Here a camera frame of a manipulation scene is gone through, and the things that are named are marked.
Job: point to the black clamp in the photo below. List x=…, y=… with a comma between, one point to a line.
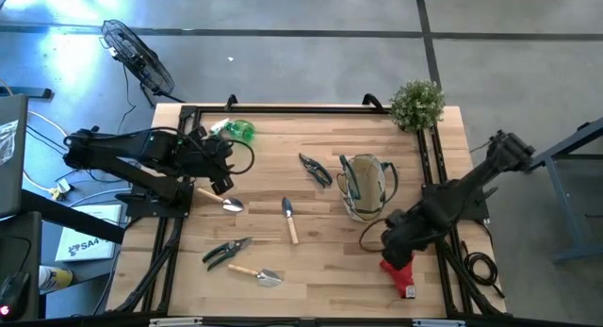
x=231, y=102
x=373, y=102

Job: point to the cream teal-trimmed gardening bag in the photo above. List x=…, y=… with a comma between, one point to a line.
x=365, y=195

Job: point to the green plastic spray bottle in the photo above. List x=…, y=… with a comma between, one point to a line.
x=240, y=129

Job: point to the yellow power plug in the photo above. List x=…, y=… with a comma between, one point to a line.
x=60, y=190

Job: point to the black computer mouse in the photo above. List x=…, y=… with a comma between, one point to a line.
x=13, y=296

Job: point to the black desk beam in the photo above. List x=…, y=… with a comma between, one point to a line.
x=70, y=216

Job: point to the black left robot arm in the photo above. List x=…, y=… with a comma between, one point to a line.
x=141, y=150

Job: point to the black side desk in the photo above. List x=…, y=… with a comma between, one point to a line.
x=19, y=242

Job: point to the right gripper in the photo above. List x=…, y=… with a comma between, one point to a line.
x=400, y=237

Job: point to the black pruner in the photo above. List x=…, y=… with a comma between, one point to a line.
x=311, y=166

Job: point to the white cardboard box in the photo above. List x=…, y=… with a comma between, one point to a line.
x=89, y=237

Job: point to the green potted plant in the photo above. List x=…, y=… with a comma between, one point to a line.
x=417, y=105

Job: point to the black floor fan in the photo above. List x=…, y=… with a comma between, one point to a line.
x=136, y=58

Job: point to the black aluminium table frame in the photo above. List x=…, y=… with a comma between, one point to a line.
x=282, y=109

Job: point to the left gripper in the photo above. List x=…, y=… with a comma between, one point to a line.
x=209, y=157

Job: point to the clear plastic bag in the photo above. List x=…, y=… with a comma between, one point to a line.
x=7, y=141

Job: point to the yellow spray can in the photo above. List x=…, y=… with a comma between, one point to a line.
x=55, y=277

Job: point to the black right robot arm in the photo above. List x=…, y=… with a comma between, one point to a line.
x=471, y=188

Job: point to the white rounded bar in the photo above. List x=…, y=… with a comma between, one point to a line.
x=438, y=323
x=176, y=322

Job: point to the blue-grey metal table frame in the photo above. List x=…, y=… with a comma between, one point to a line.
x=561, y=202

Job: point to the black flat bar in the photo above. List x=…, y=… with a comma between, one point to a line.
x=26, y=92

